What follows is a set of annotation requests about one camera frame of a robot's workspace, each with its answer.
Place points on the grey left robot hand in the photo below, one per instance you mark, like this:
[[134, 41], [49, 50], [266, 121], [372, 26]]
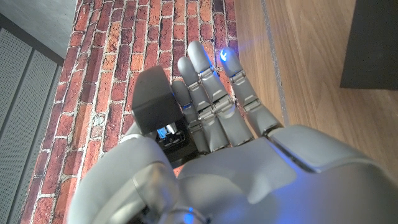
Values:
[[264, 180]]

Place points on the black rectangular box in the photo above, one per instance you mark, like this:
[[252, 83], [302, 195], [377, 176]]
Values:
[[373, 46]]

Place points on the grey tape outline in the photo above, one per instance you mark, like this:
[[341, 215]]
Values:
[[273, 56]]

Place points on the red brick print backdrop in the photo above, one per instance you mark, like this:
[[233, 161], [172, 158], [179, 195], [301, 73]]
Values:
[[102, 62]]

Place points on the dark grey panelled door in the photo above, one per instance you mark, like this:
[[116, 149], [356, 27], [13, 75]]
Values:
[[18, 124]]

